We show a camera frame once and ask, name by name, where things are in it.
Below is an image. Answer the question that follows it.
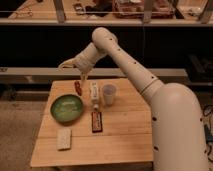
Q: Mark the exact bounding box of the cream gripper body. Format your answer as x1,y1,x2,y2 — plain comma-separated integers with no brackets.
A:
74,51,96,74

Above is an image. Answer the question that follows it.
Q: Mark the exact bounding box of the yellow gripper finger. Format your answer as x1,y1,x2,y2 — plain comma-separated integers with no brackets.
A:
59,59,75,69
80,73,88,86

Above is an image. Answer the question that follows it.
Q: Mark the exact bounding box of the white plastic bottle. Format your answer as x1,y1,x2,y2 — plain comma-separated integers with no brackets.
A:
90,82,99,110

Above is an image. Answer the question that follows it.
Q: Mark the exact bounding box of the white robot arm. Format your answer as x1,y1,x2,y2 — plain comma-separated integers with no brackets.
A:
60,27,209,171

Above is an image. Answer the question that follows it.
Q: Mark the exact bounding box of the green ceramic bowl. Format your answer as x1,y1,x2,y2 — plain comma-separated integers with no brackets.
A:
50,94,84,123

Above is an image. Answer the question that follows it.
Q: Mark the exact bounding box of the white sponge block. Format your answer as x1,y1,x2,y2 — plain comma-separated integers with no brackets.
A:
57,128,71,150

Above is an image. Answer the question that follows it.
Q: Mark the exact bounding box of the metal shelf rack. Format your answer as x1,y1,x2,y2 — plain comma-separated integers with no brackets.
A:
0,0,213,26

